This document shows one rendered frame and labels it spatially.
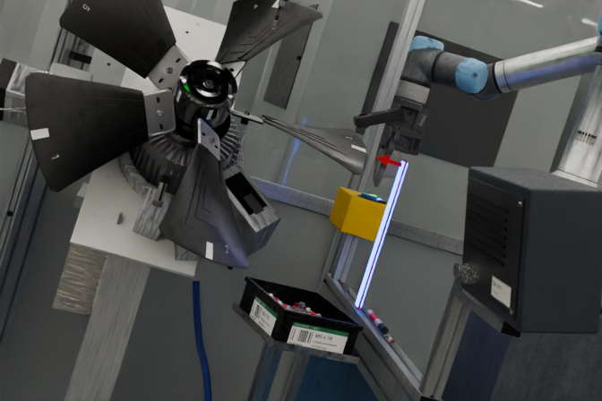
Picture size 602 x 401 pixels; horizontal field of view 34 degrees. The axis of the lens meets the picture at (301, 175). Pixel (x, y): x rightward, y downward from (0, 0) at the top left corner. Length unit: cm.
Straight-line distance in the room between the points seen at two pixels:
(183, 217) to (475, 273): 60
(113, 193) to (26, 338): 84
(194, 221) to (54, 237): 100
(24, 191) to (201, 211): 84
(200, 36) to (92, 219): 58
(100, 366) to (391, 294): 100
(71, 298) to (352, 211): 68
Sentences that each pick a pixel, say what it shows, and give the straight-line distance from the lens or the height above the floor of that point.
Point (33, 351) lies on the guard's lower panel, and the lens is 287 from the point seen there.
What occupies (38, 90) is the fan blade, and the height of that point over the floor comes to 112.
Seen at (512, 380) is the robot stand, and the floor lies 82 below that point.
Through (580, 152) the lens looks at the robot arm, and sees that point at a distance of 214.
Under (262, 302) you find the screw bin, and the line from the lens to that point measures 189.
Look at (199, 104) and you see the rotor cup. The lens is 194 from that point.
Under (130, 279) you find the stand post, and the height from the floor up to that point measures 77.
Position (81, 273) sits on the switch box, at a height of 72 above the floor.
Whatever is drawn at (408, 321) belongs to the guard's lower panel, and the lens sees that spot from 292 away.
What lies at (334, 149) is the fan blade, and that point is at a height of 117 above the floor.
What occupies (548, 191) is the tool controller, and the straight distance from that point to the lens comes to 130.
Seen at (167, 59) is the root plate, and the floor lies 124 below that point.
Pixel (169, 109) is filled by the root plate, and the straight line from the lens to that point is 199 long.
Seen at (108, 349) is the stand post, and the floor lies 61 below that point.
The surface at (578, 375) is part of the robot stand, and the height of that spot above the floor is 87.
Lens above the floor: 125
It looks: 4 degrees down
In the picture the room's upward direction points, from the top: 18 degrees clockwise
